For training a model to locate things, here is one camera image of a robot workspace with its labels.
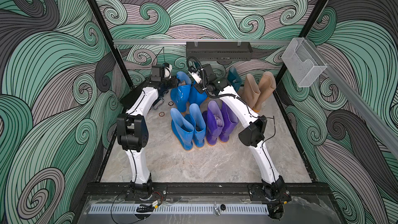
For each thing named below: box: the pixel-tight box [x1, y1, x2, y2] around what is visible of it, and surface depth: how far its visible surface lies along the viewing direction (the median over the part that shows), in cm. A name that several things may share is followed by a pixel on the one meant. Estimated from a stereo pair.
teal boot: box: [226, 66, 243, 93], surface depth 92 cm
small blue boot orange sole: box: [170, 71, 192, 112], surface depth 92 cm
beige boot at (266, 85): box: [251, 71, 277, 113], surface depth 92 cm
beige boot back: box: [241, 73, 261, 110], surface depth 87 cm
